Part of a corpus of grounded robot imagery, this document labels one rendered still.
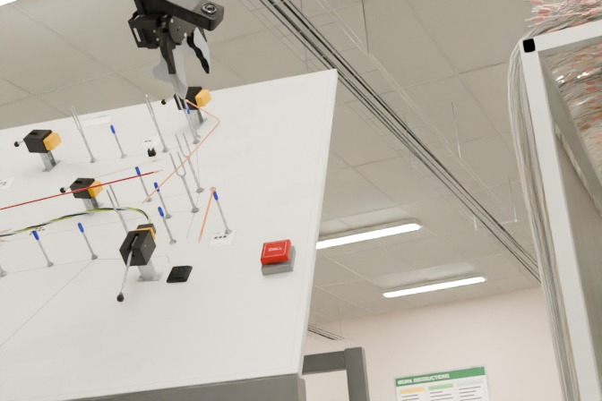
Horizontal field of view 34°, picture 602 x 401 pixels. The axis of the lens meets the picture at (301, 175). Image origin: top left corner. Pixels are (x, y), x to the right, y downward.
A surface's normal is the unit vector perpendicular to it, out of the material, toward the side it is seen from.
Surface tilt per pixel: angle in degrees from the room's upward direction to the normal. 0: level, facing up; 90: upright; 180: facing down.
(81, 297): 52
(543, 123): 90
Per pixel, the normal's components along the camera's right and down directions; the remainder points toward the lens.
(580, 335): -0.40, -0.28
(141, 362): -0.24, -0.82
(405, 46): 0.08, 0.94
